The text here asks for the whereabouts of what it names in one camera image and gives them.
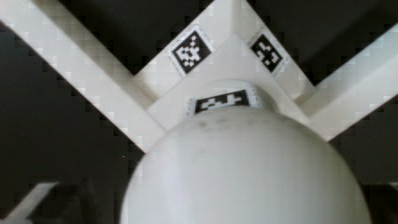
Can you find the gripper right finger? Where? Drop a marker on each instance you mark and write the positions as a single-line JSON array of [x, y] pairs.
[[380, 196]]

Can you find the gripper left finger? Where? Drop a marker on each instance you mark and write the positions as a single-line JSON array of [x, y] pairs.
[[60, 203]]

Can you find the white lamp bulb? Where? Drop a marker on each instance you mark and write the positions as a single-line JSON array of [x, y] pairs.
[[243, 169]]

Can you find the white lamp base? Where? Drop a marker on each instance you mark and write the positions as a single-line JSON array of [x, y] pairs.
[[225, 49]]

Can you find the white fence frame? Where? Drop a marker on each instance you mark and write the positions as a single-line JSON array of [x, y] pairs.
[[348, 95]]

